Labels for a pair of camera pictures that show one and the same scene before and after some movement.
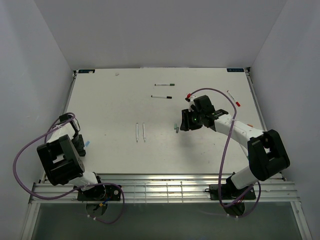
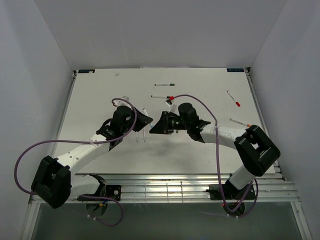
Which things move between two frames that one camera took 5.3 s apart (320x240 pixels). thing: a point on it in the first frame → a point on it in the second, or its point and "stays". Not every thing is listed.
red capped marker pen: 236,102 stays
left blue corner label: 86,71 stays
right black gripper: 186,123 → 163,126
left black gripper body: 79,145 → 140,123
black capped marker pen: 165,97 stays
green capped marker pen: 164,84 stays
